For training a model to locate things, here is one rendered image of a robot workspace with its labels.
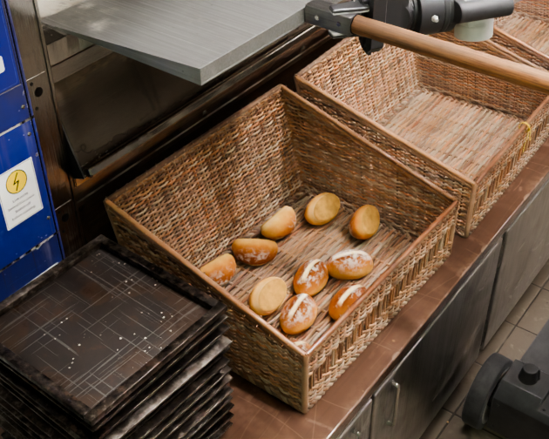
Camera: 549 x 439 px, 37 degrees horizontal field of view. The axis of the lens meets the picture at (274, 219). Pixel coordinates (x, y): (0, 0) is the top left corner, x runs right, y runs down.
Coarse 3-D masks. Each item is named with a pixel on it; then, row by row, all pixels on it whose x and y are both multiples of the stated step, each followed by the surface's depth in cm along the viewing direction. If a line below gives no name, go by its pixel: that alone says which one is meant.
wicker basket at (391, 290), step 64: (256, 128) 183; (128, 192) 158; (192, 192) 171; (256, 192) 187; (320, 192) 198; (384, 192) 185; (192, 256) 175; (320, 256) 181; (384, 256) 181; (448, 256) 181; (256, 320) 143; (320, 320) 166; (384, 320) 164; (256, 384) 154; (320, 384) 149
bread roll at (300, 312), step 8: (296, 296) 164; (304, 296) 164; (288, 304) 163; (296, 304) 162; (304, 304) 162; (312, 304) 164; (288, 312) 161; (296, 312) 161; (304, 312) 162; (312, 312) 163; (280, 320) 163; (288, 320) 161; (296, 320) 161; (304, 320) 161; (312, 320) 163; (288, 328) 161; (296, 328) 161; (304, 328) 162
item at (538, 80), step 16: (352, 32) 133; (368, 32) 131; (384, 32) 129; (400, 32) 128; (416, 32) 128; (416, 48) 127; (432, 48) 125; (448, 48) 124; (464, 48) 123; (464, 64) 123; (480, 64) 122; (496, 64) 120; (512, 64) 119; (512, 80) 120; (528, 80) 118; (544, 80) 117
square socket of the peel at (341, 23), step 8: (312, 0) 137; (320, 0) 137; (312, 8) 135; (320, 8) 134; (328, 8) 134; (312, 16) 136; (320, 16) 135; (328, 16) 134; (336, 16) 133; (344, 16) 132; (352, 16) 132; (320, 24) 136; (328, 24) 135; (336, 24) 134; (344, 24) 133; (344, 32) 134
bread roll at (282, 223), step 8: (288, 208) 185; (272, 216) 183; (280, 216) 183; (288, 216) 184; (264, 224) 183; (272, 224) 182; (280, 224) 182; (288, 224) 184; (264, 232) 182; (272, 232) 182; (280, 232) 183; (288, 232) 184
